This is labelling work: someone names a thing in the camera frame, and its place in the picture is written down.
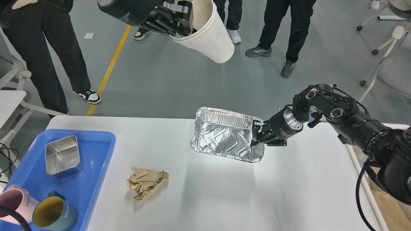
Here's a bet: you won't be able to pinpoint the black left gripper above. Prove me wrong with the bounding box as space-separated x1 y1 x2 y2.
97 0 193 36

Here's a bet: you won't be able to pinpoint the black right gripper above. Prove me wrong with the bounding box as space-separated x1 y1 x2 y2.
250 107 303 147

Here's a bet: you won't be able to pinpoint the aluminium foil tray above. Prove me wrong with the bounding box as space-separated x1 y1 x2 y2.
190 107 264 163

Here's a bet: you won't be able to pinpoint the white paper cup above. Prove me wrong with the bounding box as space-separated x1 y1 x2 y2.
170 0 234 64

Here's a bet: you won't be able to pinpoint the brown paper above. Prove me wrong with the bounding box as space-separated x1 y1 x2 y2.
369 181 411 231
127 167 170 203

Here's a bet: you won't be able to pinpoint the square stainless steel container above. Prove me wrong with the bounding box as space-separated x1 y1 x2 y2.
45 135 83 178

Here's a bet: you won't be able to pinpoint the dark green mug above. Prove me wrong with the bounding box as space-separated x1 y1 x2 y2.
32 191 78 231

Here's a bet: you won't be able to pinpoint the pink ribbed mug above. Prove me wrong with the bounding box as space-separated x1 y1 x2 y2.
0 184 39 223

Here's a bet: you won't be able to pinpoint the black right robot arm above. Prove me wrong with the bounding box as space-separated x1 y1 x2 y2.
250 84 411 231

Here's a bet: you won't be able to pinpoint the person with black white sneakers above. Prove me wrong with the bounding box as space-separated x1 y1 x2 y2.
133 28 151 41

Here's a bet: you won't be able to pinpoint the person with grey sneakers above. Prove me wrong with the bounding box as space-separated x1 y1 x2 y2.
245 0 317 78

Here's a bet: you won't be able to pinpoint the white office chair right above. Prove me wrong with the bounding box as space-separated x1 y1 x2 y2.
356 0 411 103

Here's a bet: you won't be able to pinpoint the beige plastic bin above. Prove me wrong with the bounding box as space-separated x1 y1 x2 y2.
345 124 411 231

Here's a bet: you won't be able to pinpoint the person in cream shirt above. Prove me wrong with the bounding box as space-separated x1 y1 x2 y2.
1 0 101 114

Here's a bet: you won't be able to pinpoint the brown paper in bin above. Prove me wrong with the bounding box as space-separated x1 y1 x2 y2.
369 181 411 231

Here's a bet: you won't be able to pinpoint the grey white office chair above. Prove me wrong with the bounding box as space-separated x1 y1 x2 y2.
0 36 63 146

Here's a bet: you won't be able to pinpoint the white side table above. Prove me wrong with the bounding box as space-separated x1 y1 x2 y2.
0 90 28 147

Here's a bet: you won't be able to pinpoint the black cables at left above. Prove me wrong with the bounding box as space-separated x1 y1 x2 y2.
0 143 18 185

